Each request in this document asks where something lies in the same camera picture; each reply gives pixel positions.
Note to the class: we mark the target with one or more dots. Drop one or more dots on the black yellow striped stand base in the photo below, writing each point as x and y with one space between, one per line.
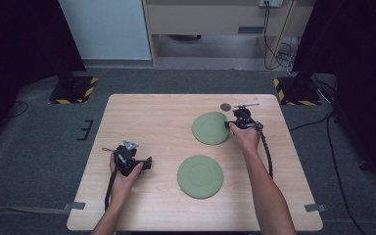
295 93
73 91

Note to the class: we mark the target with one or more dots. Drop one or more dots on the green plate with grey rim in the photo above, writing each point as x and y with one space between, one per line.
209 129
200 177

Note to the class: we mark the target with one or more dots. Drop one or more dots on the small dark grey disc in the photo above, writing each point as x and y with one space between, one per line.
225 106

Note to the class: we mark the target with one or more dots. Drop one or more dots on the person's left hand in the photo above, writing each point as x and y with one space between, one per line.
124 186

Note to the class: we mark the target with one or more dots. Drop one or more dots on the black curtain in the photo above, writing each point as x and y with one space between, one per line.
355 65
16 55

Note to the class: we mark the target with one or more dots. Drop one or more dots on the grey tape piece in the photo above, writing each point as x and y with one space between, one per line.
315 207
75 206

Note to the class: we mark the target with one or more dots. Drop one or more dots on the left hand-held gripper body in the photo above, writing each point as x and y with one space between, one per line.
127 158

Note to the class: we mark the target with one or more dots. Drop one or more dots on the person's right hand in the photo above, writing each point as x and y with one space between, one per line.
247 137

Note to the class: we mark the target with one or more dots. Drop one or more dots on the light wooden cabinet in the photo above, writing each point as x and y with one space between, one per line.
209 18

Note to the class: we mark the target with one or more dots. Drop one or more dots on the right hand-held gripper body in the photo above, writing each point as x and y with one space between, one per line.
245 117

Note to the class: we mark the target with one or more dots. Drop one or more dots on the grey power strip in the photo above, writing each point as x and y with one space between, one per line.
270 3

